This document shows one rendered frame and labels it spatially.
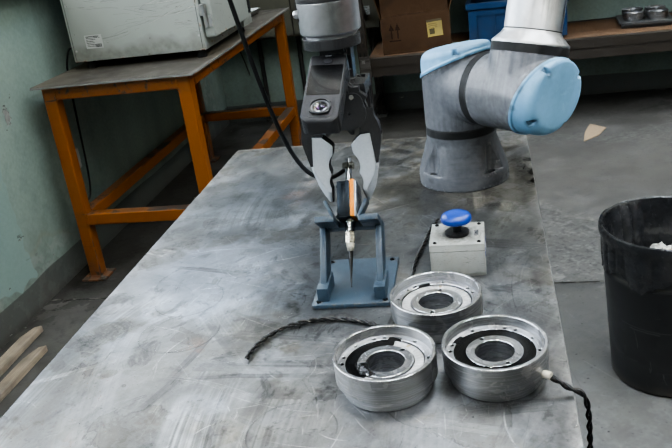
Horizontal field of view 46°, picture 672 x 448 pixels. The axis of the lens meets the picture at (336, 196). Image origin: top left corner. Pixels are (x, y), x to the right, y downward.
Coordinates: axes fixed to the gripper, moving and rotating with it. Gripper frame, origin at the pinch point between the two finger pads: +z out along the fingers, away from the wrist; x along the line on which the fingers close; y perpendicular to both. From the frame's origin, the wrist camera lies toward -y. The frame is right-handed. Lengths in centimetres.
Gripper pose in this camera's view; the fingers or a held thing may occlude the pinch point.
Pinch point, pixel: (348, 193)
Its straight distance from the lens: 100.9
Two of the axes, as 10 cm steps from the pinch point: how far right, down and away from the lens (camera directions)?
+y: 1.5, -3.7, 9.2
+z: 1.3, 9.3, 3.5
